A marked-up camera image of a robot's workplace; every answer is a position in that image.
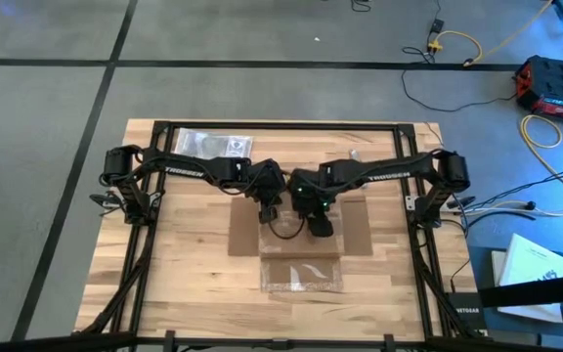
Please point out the taped brown cardboard box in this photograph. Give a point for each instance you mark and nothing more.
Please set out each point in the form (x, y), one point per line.
(242, 230)
(301, 247)

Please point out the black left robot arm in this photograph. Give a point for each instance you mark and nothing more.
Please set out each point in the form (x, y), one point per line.
(184, 168)

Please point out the black clamp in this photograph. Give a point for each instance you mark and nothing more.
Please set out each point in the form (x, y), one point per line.
(464, 201)

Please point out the black items clear bag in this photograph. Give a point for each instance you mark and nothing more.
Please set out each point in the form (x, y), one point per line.
(208, 145)

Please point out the white booklet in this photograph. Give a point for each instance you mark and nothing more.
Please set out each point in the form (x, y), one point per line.
(531, 264)

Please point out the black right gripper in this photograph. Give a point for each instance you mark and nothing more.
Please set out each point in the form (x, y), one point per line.
(311, 193)

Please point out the white packet blue emblem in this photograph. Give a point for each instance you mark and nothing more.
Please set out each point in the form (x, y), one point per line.
(237, 145)

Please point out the red black tool case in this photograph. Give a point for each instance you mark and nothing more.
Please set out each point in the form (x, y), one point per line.
(555, 83)

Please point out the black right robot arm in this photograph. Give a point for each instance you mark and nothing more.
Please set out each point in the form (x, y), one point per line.
(394, 173)

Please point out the clear bubble wrap bag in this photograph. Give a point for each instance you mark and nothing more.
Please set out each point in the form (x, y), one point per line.
(203, 144)

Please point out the black network switch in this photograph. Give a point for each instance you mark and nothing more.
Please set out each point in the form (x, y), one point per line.
(467, 310)

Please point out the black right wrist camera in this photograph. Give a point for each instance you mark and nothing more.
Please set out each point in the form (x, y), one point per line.
(320, 227)

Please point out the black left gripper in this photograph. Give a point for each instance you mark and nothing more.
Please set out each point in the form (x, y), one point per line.
(264, 183)

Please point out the black power adapter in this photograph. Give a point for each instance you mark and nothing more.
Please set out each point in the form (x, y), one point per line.
(437, 25)

